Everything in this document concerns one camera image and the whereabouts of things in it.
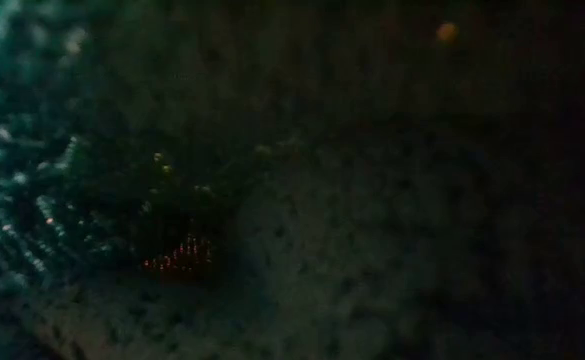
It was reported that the teal microfiber towel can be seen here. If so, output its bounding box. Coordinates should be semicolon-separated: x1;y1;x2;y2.
0;0;585;360

